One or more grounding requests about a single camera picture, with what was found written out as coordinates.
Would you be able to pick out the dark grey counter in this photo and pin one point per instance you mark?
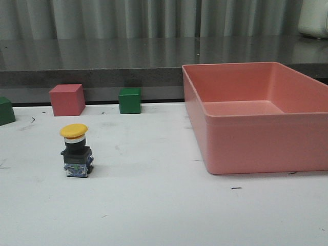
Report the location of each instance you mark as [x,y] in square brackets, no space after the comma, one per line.
[31,68]

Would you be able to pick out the pink cube block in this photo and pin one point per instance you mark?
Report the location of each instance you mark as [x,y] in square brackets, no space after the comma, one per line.
[67,100]

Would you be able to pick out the yellow mushroom push button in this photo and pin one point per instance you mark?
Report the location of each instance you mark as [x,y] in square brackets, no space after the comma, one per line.
[78,159]

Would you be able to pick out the pink plastic bin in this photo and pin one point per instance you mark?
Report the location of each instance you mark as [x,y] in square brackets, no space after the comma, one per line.
[256,117]

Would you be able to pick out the green cube block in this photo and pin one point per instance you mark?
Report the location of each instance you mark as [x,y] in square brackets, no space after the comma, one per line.
[130,101]

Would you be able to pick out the green block at left edge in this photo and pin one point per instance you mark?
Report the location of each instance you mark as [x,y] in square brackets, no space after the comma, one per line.
[6,111]

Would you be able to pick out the white appliance on counter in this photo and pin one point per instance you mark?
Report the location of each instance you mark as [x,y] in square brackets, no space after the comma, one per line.
[313,18]

